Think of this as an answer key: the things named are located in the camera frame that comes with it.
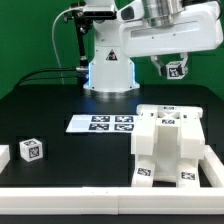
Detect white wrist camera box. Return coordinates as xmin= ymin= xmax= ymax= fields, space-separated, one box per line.
xmin=117 ymin=0 xmax=144 ymax=22

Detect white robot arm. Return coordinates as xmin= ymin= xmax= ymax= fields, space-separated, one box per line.
xmin=83 ymin=0 xmax=223 ymax=97

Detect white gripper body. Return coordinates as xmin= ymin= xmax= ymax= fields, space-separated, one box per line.
xmin=119 ymin=0 xmax=223 ymax=57

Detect white left fence bar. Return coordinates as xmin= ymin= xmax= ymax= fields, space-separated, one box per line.
xmin=0 ymin=145 xmax=10 ymax=173

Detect white tagged cube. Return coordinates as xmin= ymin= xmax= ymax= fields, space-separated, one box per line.
xmin=19 ymin=138 xmax=43 ymax=162
xmin=166 ymin=61 xmax=184 ymax=79

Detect black cables on table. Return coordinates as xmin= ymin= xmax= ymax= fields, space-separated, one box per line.
xmin=14 ymin=66 xmax=89 ymax=88

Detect white thin cable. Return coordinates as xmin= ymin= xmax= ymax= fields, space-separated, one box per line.
xmin=51 ymin=7 xmax=79 ymax=85

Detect white chair side plank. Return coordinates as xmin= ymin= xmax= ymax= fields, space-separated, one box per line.
xmin=131 ymin=104 xmax=158 ymax=164
xmin=177 ymin=107 xmax=205 ymax=166

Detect white front fence bar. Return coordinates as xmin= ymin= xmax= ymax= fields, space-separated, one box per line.
xmin=0 ymin=187 xmax=224 ymax=215

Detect white chair side plank front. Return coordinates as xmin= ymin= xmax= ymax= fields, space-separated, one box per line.
xmin=131 ymin=104 xmax=158 ymax=164

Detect white paper tag sheet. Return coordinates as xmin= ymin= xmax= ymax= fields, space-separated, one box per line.
xmin=66 ymin=115 xmax=137 ymax=133

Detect black camera stand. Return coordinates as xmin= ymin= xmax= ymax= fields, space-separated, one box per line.
xmin=63 ymin=1 xmax=119 ymax=84

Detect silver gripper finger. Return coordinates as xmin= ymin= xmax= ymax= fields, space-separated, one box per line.
xmin=180 ymin=53 xmax=188 ymax=75
xmin=151 ymin=56 xmax=165 ymax=75

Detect white chair seat part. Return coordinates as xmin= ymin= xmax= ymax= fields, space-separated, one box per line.
xmin=153 ymin=118 xmax=180 ymax=182

